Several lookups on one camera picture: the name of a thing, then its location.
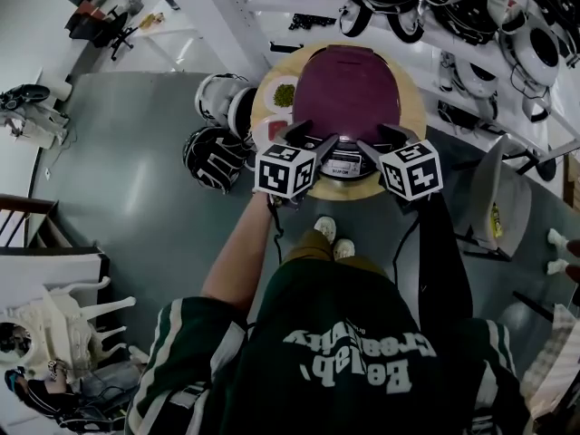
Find person's left forearm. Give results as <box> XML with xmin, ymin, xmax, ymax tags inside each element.
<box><xmin>200</xmin><ymin>191</ymin><xmax>278</xmax><ymax>313</ymax></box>

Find person's right forearm black sleeve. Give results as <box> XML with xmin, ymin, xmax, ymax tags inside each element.
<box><xmin>417</xmin><ymin>192</ymin><xmax>475</xmax><ymax>331</ymax></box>

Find white plate with green beans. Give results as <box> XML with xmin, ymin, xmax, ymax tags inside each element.
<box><xmin>262</xmin><ymin>74</ymin><xmax>300</xmax><ymax>114</ymax></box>

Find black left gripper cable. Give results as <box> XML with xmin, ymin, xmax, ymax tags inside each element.
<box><xmin>267</xmin><ymin>196</ymin><xmax>287</xmax><ymax>265</ymax></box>

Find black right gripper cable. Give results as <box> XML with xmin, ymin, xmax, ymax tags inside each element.
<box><xmin>391</xmin><ymin>209</ymin><xmax>423</xmax><ymax>292</ymax></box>

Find white plate with red food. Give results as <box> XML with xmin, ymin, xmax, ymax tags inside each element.
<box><xmin>253</xmin><ymin>113</ymin><xmax>294</xmax><ymax>148</ymax></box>

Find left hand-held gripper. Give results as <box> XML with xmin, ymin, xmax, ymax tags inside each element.
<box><xmin>252</xmin><ymin>120</ymin><xmax>342</xmax><ymax>210</ymax></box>

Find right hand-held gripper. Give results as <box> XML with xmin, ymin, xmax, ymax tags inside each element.
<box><xmin>354</xmin><ymin>123</ymin><xmax>445</xmax><ymax>214</ymax></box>

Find black helmet with white marks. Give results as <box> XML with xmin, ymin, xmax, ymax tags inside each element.
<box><xmin>181</xmin><ymin>125</ymin><xmax>251</xmax><ymax>196</ymax></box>

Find person's brown trousers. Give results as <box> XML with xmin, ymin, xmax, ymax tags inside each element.
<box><xmin>282</xmin><ymin>229</ymin><xmax>391</xmax><ymax>281</ymax></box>

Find large white round headset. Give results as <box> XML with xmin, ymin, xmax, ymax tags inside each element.
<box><xmin>498</xmin><ymin>18</ymin><xmax>566</xmax><ymax>124</ymax></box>

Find black perforated strip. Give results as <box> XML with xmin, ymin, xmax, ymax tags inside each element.
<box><xmin>287</xmin><ymin>13</ymin><xmax>325</xmax><ymax>32</ymax></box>

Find small white headset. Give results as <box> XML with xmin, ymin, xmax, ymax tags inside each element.
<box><xmin>451</xmin><ymin>55</ymin><xmax>500</xmax><ymax>120</ymax></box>

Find round wooden table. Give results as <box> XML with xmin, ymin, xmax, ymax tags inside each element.
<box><xmin>250</xmin><ymin>43</ymin><xmax>428</xmax><ymax>202</ymax></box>

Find black office chair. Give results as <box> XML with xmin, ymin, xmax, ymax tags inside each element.
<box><xmin>92</xmin><ymin>9</ymin><xmax>140</xmax><ymax>62</ymax></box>

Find yellow packet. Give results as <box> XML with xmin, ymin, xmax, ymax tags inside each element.
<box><xmin>490</xmin><ymin>202</ymin><xmax>506</xmax><ymax>240</ymax></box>

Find maroon rice cooker lid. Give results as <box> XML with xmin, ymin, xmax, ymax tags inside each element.
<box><xmin>292</xmin><ymin>44</ymin><xmax>404</xmax><ymax>145</ymax></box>

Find grey chair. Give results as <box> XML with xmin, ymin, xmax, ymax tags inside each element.
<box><xmin>451</xmin><ymin>133</ymin><xmax>534</xmax><ymax>263</ymax></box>

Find checked cloth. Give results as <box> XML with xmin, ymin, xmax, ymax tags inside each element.
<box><xmin>527</xmin><ymin>303</ymin><xmax>580</xmax><ymax>421</ymax></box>

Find white ornate chair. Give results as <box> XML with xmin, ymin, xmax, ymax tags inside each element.
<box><xmin>0</xmin><ymin>275</ymin><xmax>138</xmax><ymax>382</ymax></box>

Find silver rice cooker body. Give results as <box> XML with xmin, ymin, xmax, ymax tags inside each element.
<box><xmin>315</xmin><ymin>137</ymin><xmax>378</xmax><ymax>181</ymax></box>

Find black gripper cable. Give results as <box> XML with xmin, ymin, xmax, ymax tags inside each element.
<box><xmin>391</xmin><ymin>209</ymin><xmax>423</xmax><ymax>292</ymax></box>
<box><xmin>267</xmin><ymin>196</ymin><xmax>287</xmax><ymax>265</ymax></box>

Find white paper roll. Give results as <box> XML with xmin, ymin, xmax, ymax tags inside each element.
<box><xmin>42</xmin><ymin>67</ymin><xmax>74</xmax><ymax>104</ymax></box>

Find person's white shoe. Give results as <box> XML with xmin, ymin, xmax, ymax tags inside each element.
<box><xmin>313</xmin><ymin>216</ymin><xmax>338</xmax><ymax>245</ymax></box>
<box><xmin>333</xmin><ymin>237</ymin><xmax>356</xmax><ymax>262</ymax></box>

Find brown wooden railing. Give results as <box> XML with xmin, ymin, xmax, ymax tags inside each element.
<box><xmin>0</xmin><ymin>193</ymin><xmax>73</xmax><ymax>249</ymax></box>

